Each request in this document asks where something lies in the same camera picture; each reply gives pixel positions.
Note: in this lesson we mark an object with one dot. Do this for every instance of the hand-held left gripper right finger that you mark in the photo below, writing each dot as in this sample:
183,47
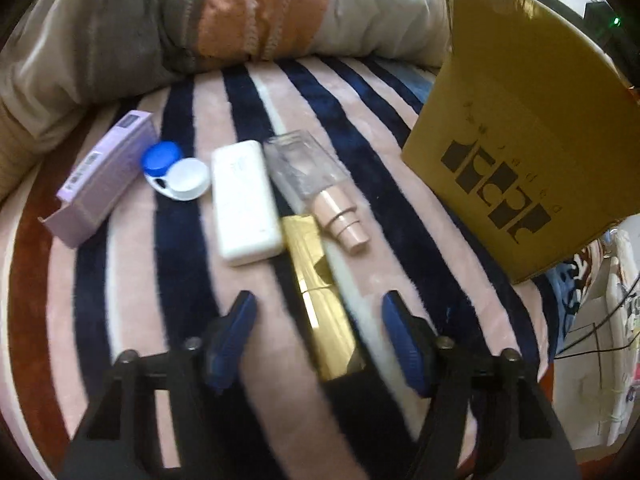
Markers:
405,345

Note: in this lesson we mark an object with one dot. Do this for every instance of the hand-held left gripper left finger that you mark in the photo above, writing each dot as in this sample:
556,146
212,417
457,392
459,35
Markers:
232,340

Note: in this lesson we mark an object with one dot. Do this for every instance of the gold carton box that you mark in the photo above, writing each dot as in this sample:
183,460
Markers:
325,320

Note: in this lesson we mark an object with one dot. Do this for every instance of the white power bank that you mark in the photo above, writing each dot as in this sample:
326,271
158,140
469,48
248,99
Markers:
245,205

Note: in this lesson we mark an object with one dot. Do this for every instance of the brown cardboard box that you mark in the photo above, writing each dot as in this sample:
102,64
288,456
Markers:
500,110

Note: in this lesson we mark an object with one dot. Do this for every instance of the blue white contact lens case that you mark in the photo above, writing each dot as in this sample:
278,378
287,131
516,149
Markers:
185,177

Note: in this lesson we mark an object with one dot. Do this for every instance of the clear pump bottle pink nozzle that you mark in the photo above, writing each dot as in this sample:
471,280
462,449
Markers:
300,170

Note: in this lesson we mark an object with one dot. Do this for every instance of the purple carton box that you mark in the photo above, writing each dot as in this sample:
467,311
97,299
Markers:
100,180

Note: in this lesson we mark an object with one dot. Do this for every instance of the striped plush blanket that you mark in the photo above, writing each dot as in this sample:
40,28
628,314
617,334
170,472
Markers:
140,285

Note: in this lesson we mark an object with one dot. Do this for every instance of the white bedside cabinet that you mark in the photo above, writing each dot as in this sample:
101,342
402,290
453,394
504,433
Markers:
590,400

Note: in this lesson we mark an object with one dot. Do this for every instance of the pink grey patchwork duvet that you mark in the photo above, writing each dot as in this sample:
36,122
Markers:
250,10

